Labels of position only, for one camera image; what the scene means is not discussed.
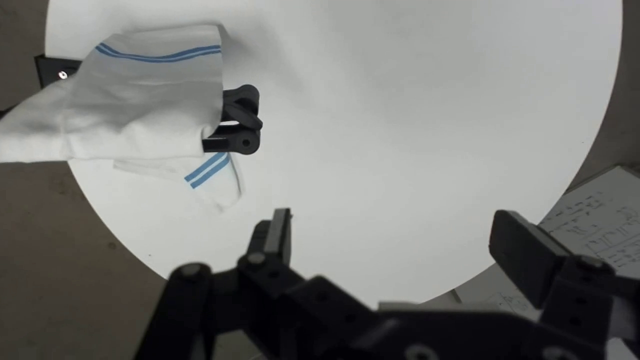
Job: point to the white towel with blue stripes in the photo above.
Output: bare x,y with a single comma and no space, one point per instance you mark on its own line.
143,101

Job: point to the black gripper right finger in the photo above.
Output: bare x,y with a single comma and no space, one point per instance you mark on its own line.
526,254

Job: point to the round white table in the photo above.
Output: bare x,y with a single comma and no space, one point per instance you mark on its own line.
393,128

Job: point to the leaning whiteboard with notes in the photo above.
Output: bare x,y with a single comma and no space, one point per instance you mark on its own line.
599,218

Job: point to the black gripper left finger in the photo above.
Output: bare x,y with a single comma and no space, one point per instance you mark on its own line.
272,237

